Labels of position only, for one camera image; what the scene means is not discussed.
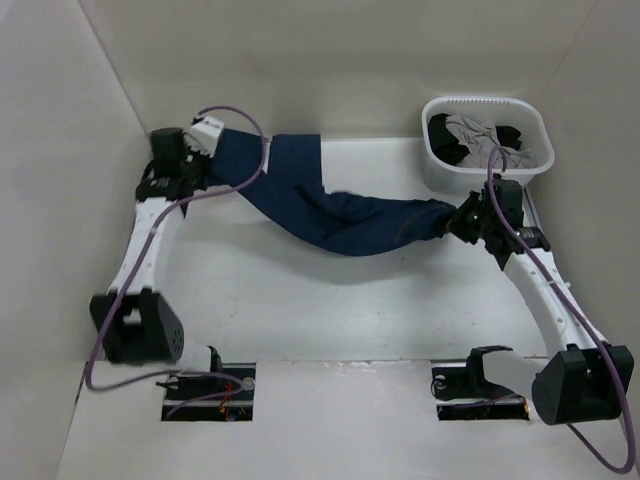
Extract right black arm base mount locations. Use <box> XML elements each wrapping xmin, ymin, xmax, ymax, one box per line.
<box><xmin>430</xmin><ymin>345</ymin><xmax>530</xmax><ymax>421</ymax></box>

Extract grey crumpled garment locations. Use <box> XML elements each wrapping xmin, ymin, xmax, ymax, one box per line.
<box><xmin>447</xmin><ymin>115</ymin><xmax>537</xmax><ymax>169</ymax></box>

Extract dark blue denim trousers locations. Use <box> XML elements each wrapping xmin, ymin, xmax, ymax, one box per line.
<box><xmin>202</xmin><ymin>128</ymin><xmax>459</xmax><ymax>259</ymax></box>

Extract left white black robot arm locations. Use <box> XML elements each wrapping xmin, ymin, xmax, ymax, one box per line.
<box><xmin>90</xmin><ymin>117</ymin><xmax>225</xmax><ymax>399</ymax></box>

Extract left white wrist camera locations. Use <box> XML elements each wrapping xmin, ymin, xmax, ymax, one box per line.
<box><xmin>186</xmin><ymin>116</ymin><xmax>225</xmax><ymax>157</ymax></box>

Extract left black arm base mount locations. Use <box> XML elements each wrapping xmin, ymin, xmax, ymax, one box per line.
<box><xmin>156</xmin><ymin>363</ymin><xmax>257</xmax><ymax>423</ymax></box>

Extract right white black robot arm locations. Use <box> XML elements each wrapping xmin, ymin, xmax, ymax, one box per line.
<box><xmin>450</xmin><ymin>175</ymin><xmax>634</xmax><ymax>425</ymax></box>

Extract black garment in basket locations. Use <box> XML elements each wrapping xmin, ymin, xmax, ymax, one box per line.
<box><xmin>428</xmin><ymin>113</ymin><xmax>522</xmax><ymax>166</ymax></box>

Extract white plastic laundry basket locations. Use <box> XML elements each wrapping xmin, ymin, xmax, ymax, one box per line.
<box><xmin>421</xmin><ymin>96</ymin><xmax>555</xmax><ymax>195</ymax></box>

